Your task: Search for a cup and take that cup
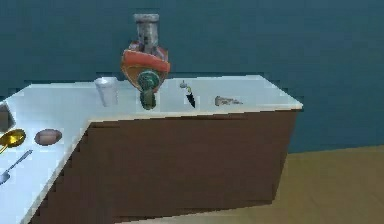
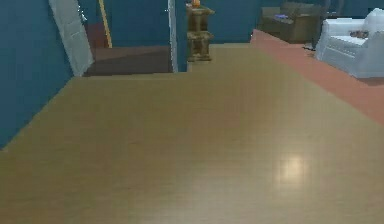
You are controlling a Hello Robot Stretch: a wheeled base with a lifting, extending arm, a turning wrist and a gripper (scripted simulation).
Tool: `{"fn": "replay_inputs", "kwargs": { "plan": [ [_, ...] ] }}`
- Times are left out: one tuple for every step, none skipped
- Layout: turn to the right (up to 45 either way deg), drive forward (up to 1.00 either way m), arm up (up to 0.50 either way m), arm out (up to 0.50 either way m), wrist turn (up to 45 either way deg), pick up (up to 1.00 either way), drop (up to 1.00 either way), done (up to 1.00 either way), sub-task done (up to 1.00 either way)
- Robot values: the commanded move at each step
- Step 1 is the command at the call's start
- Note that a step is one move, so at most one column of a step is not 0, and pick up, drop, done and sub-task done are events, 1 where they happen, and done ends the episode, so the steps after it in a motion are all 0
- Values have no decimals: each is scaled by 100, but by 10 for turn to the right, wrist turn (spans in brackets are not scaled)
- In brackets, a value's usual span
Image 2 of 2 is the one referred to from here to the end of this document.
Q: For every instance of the blue flat object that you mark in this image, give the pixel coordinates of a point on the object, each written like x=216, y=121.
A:
x=281, y=16

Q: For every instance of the olive brown sofa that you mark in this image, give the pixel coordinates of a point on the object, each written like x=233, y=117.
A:
x=293, y=23

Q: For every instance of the white armchair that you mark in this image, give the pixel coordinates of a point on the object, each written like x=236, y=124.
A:
x=353, y=50

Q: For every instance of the orange round object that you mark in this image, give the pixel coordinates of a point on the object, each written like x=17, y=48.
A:
x=195, y=3

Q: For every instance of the white room door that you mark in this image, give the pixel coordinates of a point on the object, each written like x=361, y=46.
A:
x=73, y=36

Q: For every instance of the brown small object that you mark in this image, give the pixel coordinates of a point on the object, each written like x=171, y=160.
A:
x=359, y=33

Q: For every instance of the brown wooden shelf stand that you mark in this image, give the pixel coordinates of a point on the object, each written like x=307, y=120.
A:
x=199, y=33

